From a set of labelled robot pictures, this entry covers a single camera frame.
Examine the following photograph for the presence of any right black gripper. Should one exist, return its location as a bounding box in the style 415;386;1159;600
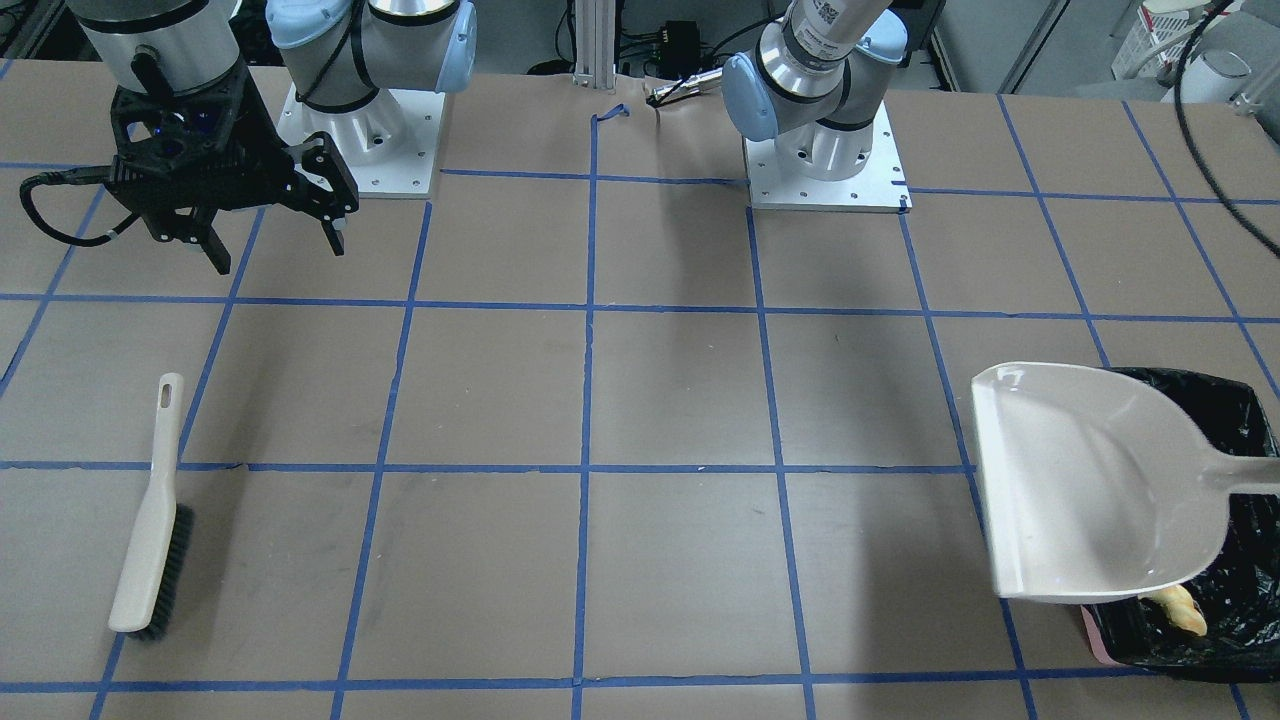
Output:
105;70;358;275

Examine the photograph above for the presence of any white hand brush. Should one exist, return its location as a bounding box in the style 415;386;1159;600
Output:
108;372;195;642

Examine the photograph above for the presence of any white plastic dustpan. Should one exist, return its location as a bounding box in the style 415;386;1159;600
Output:
970;361;1279;603

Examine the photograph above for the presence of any twisted croissant bread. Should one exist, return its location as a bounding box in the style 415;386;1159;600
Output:
1139;584;1208;638

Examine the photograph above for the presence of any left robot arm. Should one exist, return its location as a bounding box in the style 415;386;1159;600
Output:
722;1;908;181

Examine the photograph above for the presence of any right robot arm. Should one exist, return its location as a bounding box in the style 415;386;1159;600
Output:
60;1;479;275

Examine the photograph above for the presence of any bin with black bag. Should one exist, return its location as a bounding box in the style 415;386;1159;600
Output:
1082;366;1279;683

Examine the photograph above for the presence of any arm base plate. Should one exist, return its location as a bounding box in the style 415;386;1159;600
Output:
276;86;451;199
742;102;913;214

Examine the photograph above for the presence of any aluminium frame post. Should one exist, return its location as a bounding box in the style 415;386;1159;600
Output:
572;0;618;94

